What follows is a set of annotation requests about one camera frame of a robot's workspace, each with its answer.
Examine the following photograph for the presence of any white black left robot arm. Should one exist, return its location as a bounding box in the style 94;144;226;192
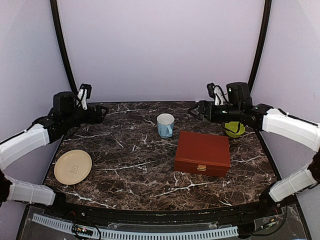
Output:
0;89;109;218

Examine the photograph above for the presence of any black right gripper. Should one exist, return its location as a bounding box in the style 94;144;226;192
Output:
188;100;243;124

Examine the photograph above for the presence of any green bowl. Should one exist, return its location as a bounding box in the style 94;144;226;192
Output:
224;121;245;138

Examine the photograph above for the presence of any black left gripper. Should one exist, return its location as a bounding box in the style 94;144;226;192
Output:
63;105;109;130

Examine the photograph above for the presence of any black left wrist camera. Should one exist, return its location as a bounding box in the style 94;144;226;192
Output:
79;83;92;100

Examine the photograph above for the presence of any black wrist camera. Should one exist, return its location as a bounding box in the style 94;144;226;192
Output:
206;83;217;101
79;83;92;100

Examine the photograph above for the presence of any white slotted cable duct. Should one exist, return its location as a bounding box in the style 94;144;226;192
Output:
31;213;239;240

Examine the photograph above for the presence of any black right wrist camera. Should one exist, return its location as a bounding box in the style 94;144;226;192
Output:
206;83;217;101

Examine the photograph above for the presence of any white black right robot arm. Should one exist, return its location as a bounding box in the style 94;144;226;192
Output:
188;82;320;217

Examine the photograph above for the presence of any brown jewelry box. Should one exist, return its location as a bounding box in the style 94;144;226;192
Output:
174;131;231;177

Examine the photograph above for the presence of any black front table rail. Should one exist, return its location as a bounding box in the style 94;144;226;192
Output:
24;192;298;226

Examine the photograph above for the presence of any black right corner post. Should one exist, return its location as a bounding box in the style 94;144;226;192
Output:
248;0;272;92

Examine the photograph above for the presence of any beige round plate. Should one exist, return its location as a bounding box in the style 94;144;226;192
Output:
54;149;92;185

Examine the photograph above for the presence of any black left corner post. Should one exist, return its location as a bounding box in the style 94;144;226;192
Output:
49;0;78;94

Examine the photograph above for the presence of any black corner post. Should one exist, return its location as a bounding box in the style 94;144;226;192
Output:
248;0;272;92
49;0;78;94

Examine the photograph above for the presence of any light blue mug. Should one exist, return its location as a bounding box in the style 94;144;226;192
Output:
156;113;175;139

